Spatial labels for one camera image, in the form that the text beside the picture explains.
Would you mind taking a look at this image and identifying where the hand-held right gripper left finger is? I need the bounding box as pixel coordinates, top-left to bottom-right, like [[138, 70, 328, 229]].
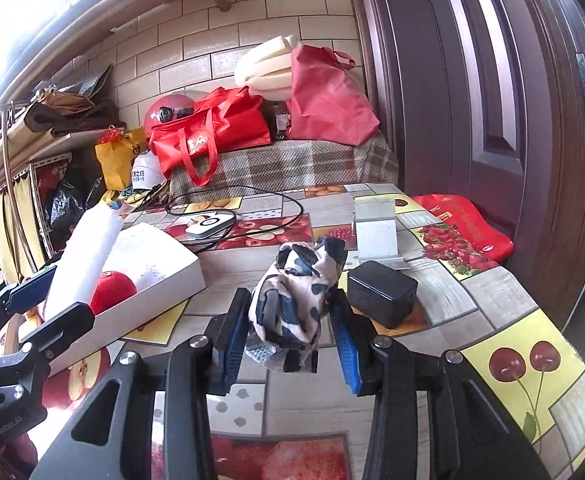
[[32, 287, 253, 480]]

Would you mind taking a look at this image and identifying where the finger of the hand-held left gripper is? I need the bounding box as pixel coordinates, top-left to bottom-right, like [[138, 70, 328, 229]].
[[0, 265, 58, 333], [0, 302, 96, 392]]

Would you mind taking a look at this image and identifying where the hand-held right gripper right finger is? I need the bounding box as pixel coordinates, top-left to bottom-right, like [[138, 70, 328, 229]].
[[328, 295, 558, 480]]

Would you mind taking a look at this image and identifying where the red apple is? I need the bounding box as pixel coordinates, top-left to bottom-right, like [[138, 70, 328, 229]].
[[90, 270, 138, 316]]

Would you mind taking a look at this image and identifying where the cow print cloth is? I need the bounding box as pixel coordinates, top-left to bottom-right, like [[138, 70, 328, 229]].
[[248, 237, 348, 373]]

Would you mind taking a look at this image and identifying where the white cardboard box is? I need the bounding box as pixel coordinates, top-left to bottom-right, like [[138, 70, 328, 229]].
[[0, 222, 207, 376]]

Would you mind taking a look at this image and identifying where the black power adapter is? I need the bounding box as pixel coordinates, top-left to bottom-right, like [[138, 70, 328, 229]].
[[347, 260, 419, 328]]

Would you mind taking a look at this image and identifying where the yellow curtain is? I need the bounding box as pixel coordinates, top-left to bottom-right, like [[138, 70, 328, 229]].
[[0, 165, 48, 286]]

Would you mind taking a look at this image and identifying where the black plastic bag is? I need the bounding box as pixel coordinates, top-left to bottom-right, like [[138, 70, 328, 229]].
[[47, 180, 90, 241]]

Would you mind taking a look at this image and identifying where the metal phone stand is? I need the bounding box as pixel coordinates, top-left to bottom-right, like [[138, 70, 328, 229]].
[[352, 195, 408, 271]]

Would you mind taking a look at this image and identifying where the metal shelf rack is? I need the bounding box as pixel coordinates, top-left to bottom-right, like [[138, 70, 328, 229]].
[[0, 125, 138, 286]]

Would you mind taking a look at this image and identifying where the fruit print tablecloth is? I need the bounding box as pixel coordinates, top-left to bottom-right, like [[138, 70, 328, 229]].
[[0, 180, 585, 480]]

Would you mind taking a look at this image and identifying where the yellow shopping bag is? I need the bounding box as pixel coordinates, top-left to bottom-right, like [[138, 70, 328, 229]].
[[95, 127, 148, 192]]

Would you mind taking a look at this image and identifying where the white helmet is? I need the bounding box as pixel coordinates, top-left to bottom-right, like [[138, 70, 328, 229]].
[[130, 151, 169, 192]]

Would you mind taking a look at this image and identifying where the red gift bag gold print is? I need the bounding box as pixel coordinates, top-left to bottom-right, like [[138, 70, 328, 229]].
[[411, 194, 514, 263]]

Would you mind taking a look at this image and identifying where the plaid cloth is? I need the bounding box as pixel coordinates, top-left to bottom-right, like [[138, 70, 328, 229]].
[[168, 132, 399, 206]]

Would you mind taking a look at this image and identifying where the red tote bag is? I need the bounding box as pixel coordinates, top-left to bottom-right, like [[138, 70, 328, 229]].
[[147, 87, 272, 186]]

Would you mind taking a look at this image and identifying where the red helmet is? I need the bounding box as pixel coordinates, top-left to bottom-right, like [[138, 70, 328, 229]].
[[144, 92, 198, 131]]

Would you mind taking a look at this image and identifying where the pink-red fabric bag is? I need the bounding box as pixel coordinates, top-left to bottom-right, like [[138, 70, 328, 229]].
[[285, 45, 380, 147]]

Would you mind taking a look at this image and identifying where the stack of cream foam pads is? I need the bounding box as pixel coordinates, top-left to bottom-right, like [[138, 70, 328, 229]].
[[235, 34, 298, 101]]

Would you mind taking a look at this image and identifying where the brown door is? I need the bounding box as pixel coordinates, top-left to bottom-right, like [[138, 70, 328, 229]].
[[342, 0, 585, 331]]

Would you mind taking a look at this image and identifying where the white wireless charger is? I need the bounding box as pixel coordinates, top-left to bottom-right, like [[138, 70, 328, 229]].
[[185, 214, 237, 240]]

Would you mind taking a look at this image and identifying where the chrome tube frame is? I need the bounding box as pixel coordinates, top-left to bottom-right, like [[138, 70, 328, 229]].
[[0, 100, 43, 261]]

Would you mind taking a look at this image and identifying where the black cable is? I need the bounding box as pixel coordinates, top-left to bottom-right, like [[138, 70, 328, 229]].
[[165, 185, 304, 256]]

